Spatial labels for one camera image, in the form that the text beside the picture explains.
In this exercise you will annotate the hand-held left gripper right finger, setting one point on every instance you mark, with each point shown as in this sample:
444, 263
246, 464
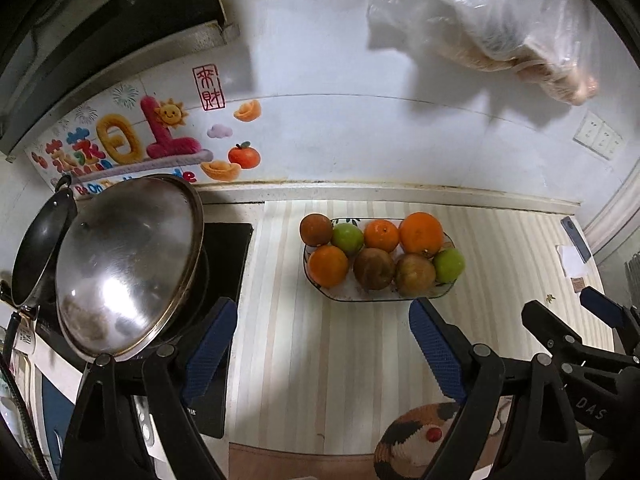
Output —
435, 355

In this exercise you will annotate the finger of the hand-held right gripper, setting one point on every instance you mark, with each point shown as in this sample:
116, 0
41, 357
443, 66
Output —
555, 332
602, 305

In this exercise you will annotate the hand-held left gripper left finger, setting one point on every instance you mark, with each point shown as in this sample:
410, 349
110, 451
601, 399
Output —
210, 350

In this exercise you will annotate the brown apple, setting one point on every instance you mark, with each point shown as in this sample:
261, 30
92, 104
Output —
415, 274
373, 268
315, 229

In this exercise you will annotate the green apple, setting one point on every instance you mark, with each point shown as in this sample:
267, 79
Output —
449, 265
347, 238

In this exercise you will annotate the glass fruit bowl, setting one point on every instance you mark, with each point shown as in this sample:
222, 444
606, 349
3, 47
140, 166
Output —
345, 294

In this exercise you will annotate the large orange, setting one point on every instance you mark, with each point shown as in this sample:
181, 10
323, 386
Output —
421, 232

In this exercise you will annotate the small orange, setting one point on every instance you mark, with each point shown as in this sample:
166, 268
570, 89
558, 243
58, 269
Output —
381, 235
328, 265

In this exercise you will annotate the small brown card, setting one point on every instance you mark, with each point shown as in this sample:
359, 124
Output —
579, 284

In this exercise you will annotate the white paper sheet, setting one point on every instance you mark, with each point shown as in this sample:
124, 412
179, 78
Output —
569, 262

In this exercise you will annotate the dark blue phone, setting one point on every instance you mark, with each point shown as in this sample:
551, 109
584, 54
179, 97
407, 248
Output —
575, 237

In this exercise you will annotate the steel wok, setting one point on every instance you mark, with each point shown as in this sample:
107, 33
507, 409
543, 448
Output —
204, 272

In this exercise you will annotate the cat-shaped mat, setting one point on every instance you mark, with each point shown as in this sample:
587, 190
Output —
410, 435

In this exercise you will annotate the black induction cooktop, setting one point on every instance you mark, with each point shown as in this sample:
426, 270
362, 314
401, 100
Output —
225, 260

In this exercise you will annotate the striped tablecloth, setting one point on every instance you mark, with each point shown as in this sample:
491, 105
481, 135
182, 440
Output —
310, 360

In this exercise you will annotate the steel wok lid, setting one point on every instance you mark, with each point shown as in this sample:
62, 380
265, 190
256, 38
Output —
130, 260

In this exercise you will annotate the blue cabinet front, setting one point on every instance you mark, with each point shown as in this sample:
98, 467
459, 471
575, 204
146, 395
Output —
57, 415

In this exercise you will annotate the black frying pan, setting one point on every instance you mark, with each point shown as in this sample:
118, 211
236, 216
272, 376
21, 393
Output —
40, 240

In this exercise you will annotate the clear plastic bag of eggs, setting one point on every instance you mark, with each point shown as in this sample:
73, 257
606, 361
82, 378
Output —
565, 70

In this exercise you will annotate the clear plastic bag dark contents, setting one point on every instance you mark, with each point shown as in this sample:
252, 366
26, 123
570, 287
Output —
450, 10

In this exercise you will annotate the black range hood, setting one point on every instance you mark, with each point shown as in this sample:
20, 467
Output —
75, 35

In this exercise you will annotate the white door frame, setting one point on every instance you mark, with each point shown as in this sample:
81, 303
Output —
617, 210

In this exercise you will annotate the white wall outlet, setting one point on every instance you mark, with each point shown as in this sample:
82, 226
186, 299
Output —
606, 139
587, 130
617, 149

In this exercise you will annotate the gold ingot wall sticker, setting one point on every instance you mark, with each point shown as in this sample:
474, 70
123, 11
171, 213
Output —
220, 170
248, 111

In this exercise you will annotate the tangerine wall sticker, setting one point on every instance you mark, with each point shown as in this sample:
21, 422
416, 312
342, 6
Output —
245, 156

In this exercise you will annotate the cloud wall sticker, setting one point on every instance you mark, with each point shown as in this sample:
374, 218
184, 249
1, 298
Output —
220, 131

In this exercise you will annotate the colourful lettering wall sticker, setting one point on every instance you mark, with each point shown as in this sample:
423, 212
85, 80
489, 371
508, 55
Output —
115, 140

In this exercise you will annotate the red seal wall sticker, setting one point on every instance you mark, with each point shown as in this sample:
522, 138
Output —
208, 87

